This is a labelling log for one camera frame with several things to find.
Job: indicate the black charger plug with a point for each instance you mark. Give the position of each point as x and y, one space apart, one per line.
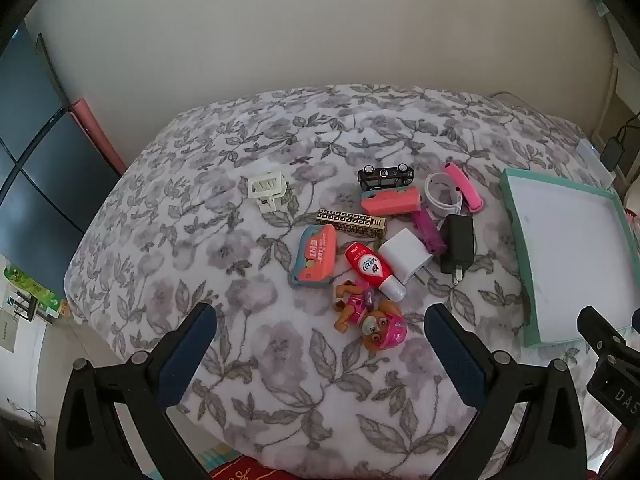
457 242

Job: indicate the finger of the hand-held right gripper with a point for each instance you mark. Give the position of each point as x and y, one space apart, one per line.
600 327

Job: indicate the teal white tray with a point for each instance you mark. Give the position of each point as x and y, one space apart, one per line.
565 240

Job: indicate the large coral blue case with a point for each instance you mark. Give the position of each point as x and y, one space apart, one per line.
315 255

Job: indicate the white band loop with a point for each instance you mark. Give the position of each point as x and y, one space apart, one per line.
428 190

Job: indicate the gold patterned box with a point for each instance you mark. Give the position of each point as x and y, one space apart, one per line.
350 221

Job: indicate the black toy car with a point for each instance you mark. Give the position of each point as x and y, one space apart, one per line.
385 176

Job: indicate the green cardboard box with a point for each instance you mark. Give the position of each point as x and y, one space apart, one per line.
30 287

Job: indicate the magenta plastic tube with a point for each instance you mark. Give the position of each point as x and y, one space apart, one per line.
427 232

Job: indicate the red floor mat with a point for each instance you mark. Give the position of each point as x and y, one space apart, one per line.
240 472

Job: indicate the cream plastic clip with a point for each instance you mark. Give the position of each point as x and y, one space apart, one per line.
270 203

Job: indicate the puppy toy figure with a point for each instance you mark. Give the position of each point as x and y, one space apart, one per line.
372 322

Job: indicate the black power adapter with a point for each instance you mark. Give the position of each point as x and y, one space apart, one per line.
611 154

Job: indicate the small coral teal case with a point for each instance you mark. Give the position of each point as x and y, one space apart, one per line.
390 202

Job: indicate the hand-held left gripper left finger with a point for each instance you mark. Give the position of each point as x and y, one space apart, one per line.
187 355

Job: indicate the white power strip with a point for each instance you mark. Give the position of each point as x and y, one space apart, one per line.
595 162

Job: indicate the dark blue wardrobe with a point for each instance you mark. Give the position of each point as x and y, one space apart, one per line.
40 185

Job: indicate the red white bottle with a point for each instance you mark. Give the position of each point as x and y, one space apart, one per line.
367 265

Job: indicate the white charger plug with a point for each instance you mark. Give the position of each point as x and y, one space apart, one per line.
402 252

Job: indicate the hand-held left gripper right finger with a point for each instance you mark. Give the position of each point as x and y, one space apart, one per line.
452 355

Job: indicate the pink rolled mat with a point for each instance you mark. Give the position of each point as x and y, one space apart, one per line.
100 135

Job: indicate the floral grey white blanket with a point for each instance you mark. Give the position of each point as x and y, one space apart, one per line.
200 220

